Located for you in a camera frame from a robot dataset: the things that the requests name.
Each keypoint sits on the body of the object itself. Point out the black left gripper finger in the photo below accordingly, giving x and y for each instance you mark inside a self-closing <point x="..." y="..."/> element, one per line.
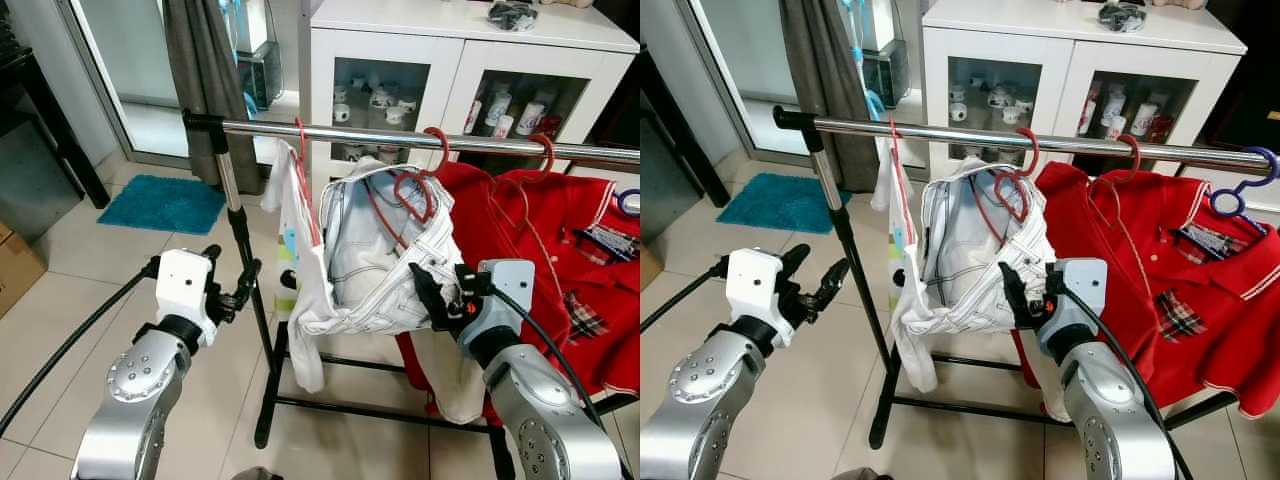
<point x="249" y="282"/>
<point x="212" y="256"/>
<point x="833" y="283"/>
<point x="797" y="262"/>

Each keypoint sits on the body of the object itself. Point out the brown cardboard box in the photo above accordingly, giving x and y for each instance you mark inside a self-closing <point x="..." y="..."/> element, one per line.
<point x="648" y="270"/>
<point x="18" y="275"/>

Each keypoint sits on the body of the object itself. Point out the white glass-door cabinet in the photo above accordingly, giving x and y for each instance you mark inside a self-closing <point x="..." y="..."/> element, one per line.
<point x="450" y="60"/>
<point x="1068" y="70"/>

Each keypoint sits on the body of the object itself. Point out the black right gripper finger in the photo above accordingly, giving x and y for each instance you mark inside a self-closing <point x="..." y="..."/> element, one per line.
<point x="432" y="295"/>
<point x="1017" y="293"/>
<point x="468" y="277"/>
<point x="1049" y="276"/>

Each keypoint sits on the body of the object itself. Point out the black chrome clothes rack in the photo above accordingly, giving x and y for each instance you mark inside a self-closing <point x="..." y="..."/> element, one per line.
<point x="950" y="135"/>
<point x="350" y="135"/>

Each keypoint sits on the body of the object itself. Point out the teal floor mat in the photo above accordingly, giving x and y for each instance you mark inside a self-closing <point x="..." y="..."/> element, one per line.
<point x="160" y="205"/>
<point x="780" y="203"/>

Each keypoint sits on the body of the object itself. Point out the black bundle on cabinet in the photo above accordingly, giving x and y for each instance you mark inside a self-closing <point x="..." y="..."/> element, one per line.
<point x="1122" y="17"/>
<point x="512" y="15"/>

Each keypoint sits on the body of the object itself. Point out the white teapot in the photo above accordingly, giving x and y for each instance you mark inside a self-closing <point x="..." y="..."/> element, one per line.
<point x="1000" y="97"/>
<point x="383" y="97"/>

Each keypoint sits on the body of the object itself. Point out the purple plastic hanger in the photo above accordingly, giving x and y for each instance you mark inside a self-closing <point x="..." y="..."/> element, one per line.
<point x="621" y="205"/>
<point x="1215" y="205"/>

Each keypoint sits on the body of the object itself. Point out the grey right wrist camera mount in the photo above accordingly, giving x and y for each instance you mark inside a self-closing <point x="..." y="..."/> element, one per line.
<point x="505" y="290"/>
<point x="1080" y="290"/>

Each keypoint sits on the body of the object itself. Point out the white hanging garment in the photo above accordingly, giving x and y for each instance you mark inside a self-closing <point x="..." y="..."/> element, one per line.
<point x="915" y="350"/>
<point x="305" y="340"/>

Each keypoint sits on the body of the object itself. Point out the red polo shirt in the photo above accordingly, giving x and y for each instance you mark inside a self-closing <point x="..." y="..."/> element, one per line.
<point x="1150" y="350"/>
<point x="560" y="340"/>

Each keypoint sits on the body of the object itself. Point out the white printed tumbler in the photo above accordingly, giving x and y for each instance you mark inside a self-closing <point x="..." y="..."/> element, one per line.
<point x="497" y="105"/>
<point x="1138" y="118"/>
<point x="530" y="117"/>
<point x="1115" y="108"/>
<point x="1087" y="115"/>

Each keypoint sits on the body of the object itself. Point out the white mug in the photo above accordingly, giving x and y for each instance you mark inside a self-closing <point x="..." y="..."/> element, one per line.
<point x="341" y="112"/>
<point x="958" y="112"/>

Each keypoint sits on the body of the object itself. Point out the white denim jeans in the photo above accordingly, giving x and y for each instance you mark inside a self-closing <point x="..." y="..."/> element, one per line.
<point x="370" y="250"/>
<point x="975" y="250"/>

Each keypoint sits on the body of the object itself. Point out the dark cabinet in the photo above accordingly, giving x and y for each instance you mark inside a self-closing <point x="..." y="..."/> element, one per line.
<point x="665" y="170"/>
<point x="30" y="170"/>

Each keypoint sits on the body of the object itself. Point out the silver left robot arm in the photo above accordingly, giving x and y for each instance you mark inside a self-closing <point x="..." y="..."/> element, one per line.
<point x="140" y="400"/>
<point x="710" y="400"/>

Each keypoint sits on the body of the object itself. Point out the grey curtain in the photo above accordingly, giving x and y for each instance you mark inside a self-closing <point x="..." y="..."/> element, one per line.
<point x="205" y="70"/>
<point x="820" y="70"/>

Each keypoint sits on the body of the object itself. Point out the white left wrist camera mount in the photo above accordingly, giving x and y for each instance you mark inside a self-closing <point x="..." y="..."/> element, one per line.
<point x="755" y="285"/>
<point x="185" y="285"/>

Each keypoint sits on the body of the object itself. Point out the glass sliding door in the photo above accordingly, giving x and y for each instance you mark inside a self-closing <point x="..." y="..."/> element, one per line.
<point x="130" y="60"/>
<point x="740" y="60"/>

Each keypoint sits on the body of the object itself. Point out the black box appliance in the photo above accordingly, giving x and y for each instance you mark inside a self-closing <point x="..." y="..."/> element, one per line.
<point x="260" y="75"/>
<point x="885" y="75"/>

